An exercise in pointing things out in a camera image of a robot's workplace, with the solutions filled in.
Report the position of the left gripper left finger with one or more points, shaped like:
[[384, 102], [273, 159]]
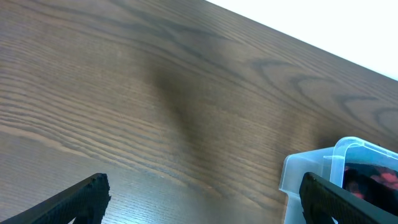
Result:
[[84, 202]]

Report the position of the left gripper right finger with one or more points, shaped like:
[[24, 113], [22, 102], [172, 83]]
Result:
[[326, 203]]

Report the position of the red plaid flannel shirt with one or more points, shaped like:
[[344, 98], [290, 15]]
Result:
[[374, 184]]

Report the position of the clear plastic storage bin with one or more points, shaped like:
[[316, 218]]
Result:
[[329, 163]]

